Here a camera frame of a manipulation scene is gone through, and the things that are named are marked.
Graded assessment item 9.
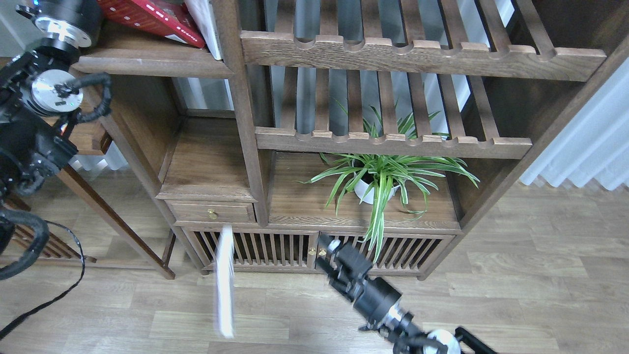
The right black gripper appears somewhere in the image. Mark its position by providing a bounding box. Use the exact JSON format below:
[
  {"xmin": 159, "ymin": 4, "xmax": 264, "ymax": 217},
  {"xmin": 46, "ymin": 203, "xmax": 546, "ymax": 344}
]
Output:
[{"xmin": 316, "ymin": 234, "xmax": 403, "ymax": 330}]

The white book top shelf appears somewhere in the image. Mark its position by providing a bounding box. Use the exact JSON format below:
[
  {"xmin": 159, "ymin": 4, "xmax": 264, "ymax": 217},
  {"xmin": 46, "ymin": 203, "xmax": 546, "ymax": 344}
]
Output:
[{"xmin": 214, "ymin": 224, "xmax": 234, "ymax": 339}]

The red book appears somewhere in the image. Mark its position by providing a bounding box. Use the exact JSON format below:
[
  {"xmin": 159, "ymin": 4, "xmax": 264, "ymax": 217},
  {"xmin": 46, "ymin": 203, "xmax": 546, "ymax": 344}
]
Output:
[{"xmin": 97, "ymin": 0, "xmax": 206, "ymax": 48}]

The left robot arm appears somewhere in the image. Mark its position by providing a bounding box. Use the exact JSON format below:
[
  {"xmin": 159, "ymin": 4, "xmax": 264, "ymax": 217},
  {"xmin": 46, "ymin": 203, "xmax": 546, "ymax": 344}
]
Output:
[{"xmin": 0, "ymin": 0, "xmax": 113, "ymax": 202}]

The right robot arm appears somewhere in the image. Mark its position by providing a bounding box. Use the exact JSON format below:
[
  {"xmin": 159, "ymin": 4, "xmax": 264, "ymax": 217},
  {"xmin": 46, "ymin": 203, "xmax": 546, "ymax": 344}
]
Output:
[{"xmin": 316, "ymin": 234, "xmax": 496, "ymax": 354}]

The white plant pot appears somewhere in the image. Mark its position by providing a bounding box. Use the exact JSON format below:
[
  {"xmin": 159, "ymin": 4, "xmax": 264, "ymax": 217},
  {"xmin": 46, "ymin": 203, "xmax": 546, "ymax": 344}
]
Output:
[{"xmin": 353, "ymin": 173, "xmax": 377, "ymax": 205}]

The green spider plant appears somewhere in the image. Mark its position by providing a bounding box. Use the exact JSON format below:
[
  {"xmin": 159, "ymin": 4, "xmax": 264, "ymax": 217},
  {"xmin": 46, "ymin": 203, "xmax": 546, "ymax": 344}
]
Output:
[{"xmin": 300, "ymin": 101, "xmax": 481, "ymax": 264}]

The dark wooden bookshelf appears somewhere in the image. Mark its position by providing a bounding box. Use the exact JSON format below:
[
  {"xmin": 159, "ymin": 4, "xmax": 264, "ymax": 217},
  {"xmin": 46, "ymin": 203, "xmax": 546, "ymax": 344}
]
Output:
[{"xmin": 73, "ymin": 0, "xmax": 628, "ymax": 279}]

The white curtain right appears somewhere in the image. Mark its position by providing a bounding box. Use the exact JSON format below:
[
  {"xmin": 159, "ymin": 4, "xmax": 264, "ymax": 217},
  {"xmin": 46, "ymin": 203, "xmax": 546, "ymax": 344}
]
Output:
[{"xmin": 519, "ymin": 60, "xmax": 629, "ymax": 190}]

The wooden side table left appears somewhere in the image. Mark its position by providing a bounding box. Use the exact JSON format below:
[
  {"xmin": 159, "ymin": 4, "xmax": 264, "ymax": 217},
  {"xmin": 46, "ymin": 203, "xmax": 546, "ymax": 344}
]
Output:
[{"xmin": 4, "ymin": 123, "xmax": 175, "ymax": 280}]

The plastic-wrapped white book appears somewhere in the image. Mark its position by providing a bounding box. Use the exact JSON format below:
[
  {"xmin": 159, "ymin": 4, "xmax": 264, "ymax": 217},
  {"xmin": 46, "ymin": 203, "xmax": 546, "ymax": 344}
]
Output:
[{"xmin": 184, "ymin": 0, "xmax": 223, "ymax": 60}]

